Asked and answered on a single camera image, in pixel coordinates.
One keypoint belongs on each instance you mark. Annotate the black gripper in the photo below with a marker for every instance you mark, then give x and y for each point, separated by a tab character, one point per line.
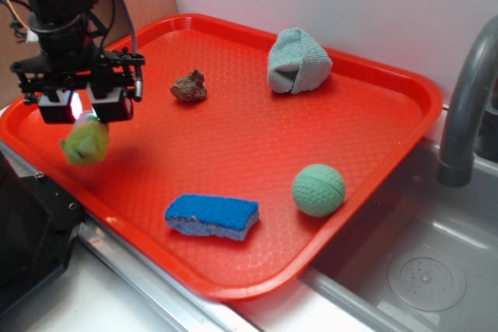
69	59

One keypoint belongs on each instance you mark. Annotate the green plush animal toy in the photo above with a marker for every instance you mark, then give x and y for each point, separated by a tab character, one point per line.
87	142

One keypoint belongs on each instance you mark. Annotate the brown rock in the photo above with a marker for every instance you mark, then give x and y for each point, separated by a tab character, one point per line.
190	88

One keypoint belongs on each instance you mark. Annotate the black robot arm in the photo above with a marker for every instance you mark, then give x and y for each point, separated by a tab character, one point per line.
58	11

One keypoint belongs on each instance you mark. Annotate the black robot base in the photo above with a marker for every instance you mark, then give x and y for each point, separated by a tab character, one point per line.
39	223

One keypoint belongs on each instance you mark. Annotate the red plastic tray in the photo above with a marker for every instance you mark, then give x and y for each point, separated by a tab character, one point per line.
241	141

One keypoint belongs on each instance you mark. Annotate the blue sponge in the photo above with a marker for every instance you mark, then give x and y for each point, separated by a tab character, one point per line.
206	215

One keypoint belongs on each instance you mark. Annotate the light blue folded cloth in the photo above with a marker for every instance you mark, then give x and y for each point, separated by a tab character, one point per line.
297	63

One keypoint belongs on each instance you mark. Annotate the green dimpled ball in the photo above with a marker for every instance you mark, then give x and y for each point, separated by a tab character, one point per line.
318	190

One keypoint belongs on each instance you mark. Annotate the grey sink basin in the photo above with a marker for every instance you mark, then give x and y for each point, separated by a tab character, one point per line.
417	256

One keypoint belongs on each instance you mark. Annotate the grey faucet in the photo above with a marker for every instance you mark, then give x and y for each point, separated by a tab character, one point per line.
470	128

